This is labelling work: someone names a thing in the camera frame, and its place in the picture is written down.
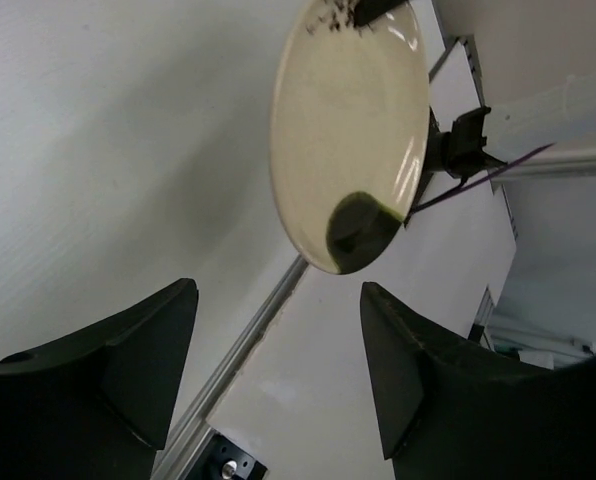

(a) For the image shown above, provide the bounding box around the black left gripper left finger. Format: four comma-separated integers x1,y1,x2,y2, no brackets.
0,278,198,479

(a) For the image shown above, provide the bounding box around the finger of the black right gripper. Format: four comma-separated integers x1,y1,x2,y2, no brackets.
353,0,407,28

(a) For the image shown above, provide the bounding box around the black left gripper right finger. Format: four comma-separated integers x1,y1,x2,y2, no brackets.
360,282,596,479

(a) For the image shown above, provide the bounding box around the cream plate with black spot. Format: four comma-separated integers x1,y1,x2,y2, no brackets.
269,1,430,275

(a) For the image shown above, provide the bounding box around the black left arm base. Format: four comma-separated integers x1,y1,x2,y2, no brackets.
203,435,268,480

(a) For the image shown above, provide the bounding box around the white front cover board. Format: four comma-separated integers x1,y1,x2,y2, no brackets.
210,34,519,480

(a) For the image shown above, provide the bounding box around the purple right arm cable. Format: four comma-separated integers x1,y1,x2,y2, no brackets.
410,142,557,216

